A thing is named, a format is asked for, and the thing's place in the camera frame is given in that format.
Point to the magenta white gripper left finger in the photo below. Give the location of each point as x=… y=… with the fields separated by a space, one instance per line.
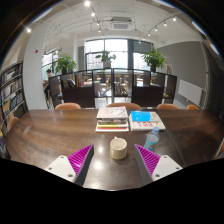
x=73 y=167

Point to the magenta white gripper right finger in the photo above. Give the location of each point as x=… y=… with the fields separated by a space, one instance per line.
x=152 y=166

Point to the clear plastic water bottle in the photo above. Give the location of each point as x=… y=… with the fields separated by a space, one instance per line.
x=152 y=139

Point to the cream ceramic mug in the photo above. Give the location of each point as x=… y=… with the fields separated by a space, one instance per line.
x=118 y=148

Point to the blue booklet on books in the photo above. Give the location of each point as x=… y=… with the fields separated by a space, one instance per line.
x=140 y=116

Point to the left stack of books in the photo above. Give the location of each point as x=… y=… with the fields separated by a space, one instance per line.
x=112 y=119

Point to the orange chair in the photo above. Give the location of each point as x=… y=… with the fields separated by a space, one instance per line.
x=126 y=105
x=68 y=106
x=167 y=106
x=11 y=123
x=192 y=107
x=221 y=150

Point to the orange chair far left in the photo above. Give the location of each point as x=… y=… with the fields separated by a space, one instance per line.
x=68 y=106

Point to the orange chair centre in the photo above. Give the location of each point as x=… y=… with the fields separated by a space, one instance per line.
x=126 y=105

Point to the orange chair far right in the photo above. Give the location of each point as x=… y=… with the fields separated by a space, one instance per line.
x=192 y=107

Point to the orange chair right side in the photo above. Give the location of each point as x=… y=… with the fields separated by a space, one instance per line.
x=221 y=150

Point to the orange chair left side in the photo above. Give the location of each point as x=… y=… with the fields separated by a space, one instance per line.
x=11 y=123

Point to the black open shelf divider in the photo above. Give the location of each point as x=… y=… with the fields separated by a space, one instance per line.
x=145 y=88

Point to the seated person in background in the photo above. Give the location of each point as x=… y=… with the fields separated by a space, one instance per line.
x=46 y=82

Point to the left potted plant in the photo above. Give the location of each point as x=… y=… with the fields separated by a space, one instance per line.
x=65 y=64

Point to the potted plant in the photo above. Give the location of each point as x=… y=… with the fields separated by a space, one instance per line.
x=65 y=64
x=106 y=58
x=153 y=59

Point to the right potted plant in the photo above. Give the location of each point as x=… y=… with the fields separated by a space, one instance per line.
x=153 y=59

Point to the middle potted plant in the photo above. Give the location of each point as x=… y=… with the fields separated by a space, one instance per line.
x=106 y=58

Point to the ceiling air conditioner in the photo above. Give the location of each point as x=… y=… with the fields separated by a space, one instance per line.
x=119 y=25

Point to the white board on wall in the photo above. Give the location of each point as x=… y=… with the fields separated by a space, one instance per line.
x=190 y=91

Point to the wall bookshelf with books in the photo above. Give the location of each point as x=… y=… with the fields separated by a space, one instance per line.
x=12 y=98

